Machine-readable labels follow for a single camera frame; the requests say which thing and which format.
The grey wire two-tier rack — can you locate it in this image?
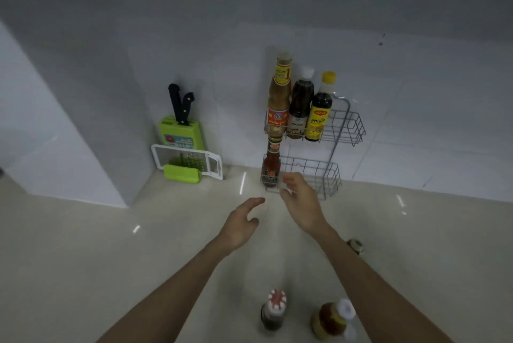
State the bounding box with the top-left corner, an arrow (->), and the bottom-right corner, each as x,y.
261,94 -> 367,200

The orange sauce bottle white cap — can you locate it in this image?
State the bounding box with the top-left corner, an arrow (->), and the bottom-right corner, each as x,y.
310,299 -> 358,342

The dark sauce bottle white cap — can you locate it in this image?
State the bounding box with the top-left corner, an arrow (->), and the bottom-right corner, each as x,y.
286,66 -> 315,140

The dark sauce bottle yellow cap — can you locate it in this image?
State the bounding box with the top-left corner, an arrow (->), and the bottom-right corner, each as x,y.
304,71 -> 337,142

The small red chili sauce bottle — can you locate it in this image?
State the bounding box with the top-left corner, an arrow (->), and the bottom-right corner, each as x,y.
261,136 -> 281,188

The person's right hand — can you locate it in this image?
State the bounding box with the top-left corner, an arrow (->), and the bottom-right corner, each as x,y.
279,172 -> 332,238

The person's left hand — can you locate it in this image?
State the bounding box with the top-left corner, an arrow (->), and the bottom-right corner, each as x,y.
217,197 -> 266,256

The tall amber sauce bottle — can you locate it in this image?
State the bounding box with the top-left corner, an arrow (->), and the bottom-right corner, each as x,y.
265,49 -> 293,140

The green knife block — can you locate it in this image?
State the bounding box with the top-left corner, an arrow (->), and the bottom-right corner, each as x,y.
158,116 -> 205,151

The short black-handled knife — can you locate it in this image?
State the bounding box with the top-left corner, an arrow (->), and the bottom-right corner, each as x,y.
179,92 -> 196,126

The person's left forearm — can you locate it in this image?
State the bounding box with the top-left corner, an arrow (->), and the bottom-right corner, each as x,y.
96,236 -> 232,343

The long black-handled knife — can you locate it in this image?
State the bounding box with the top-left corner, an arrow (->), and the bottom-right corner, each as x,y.
168,83 -> 182,124

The person's right forearm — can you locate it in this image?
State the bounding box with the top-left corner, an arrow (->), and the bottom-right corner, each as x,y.
316,225 -> 454,343

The white framed vegetable slicer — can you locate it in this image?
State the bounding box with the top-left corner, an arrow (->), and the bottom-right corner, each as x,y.
151,144 -> 224,181

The green slicer hand guard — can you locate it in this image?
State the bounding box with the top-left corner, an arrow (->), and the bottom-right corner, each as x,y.
163,164 -> 202,184

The bottle with red-white striped cap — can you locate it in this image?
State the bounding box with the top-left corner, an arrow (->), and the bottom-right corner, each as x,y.
260,289 -> 287,332

